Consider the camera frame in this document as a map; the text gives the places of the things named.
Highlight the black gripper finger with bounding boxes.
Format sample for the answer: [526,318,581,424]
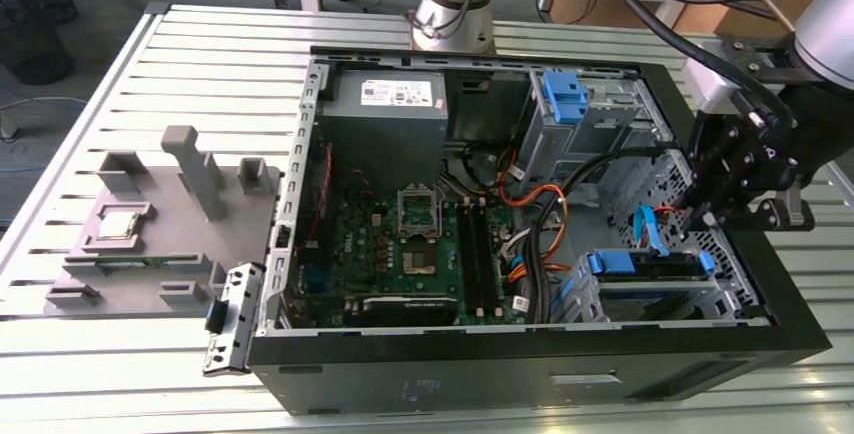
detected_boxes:
[682,162,770,233]
[678,111,763,209]

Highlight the blue data wire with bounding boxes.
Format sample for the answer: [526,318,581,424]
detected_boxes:
[633,205,675,258]

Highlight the hard disk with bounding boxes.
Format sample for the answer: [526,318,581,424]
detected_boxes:
[559,248,721,315]

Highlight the silver disk bay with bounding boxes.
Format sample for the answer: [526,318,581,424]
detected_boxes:
[577,247,762,324]

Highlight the silver drive cage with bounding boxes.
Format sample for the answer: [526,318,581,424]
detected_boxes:
[517,67,671,190]

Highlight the black RAM slot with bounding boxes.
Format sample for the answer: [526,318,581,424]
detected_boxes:
[474,197,509,319]
[456,197,491,319]

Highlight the metal socket cover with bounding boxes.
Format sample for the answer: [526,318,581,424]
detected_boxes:
[396,182,447,244]

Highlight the CPU socket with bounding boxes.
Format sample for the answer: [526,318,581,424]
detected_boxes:
[399,243,442,276]

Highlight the black open PC case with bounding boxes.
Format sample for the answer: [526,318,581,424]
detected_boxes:
[246,43,835,418]

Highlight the black graphics card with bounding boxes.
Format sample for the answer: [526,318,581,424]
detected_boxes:
[346,293,462,328]

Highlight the grey power supply unit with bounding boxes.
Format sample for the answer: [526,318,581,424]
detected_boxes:
[318,69,450,195]

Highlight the green motherboard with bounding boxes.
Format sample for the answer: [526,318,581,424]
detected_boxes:
[292,188,535,328]

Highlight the grey parts rack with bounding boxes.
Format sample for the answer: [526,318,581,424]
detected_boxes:
[40,125,286,320]

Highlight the green RAM stick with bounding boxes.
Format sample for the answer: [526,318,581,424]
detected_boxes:
[96,256,202,270]

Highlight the silver CPU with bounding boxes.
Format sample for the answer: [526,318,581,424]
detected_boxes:
[96,211,143,241]

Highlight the black mesh waste bin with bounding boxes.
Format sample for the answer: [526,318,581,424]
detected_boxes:
[0,0,80,86]

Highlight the black grey camera bracket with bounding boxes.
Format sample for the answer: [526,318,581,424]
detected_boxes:
[746,186,817,233]

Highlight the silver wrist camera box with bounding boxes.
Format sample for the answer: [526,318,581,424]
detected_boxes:
[679,56,742,115]

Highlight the thick black cable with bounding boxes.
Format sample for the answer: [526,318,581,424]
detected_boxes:
[526,146,675,325]

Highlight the black perforated mount plate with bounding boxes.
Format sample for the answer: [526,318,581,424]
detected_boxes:
[717,33,802,85]

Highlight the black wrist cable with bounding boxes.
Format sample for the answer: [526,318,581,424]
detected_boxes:
[593,0,799,123]

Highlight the orange wire bundle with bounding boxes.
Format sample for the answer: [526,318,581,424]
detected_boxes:
[496,148,575,285]

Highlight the hinged metal slot bracket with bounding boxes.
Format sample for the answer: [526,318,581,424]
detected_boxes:
[202,262,268,378]

